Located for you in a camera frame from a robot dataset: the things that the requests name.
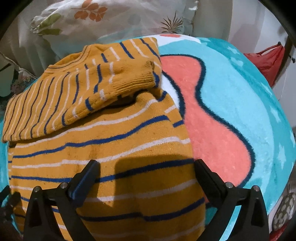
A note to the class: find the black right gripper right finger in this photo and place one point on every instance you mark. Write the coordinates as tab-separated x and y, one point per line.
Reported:
252	221

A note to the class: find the white bird print cushion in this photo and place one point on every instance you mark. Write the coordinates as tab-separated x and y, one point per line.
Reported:
14	79

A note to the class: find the yellow striped knit sweater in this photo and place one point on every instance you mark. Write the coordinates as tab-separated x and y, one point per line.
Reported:
106	104

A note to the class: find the white floral leaf pillow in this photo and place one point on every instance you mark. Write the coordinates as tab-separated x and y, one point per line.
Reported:
68	26

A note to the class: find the red plastic bag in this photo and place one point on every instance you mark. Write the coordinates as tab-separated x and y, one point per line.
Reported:
268	61

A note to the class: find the turquoise cartoon fleece blanket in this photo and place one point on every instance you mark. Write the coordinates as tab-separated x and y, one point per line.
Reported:
233	119

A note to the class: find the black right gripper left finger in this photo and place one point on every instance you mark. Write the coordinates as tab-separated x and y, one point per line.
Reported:
40	221

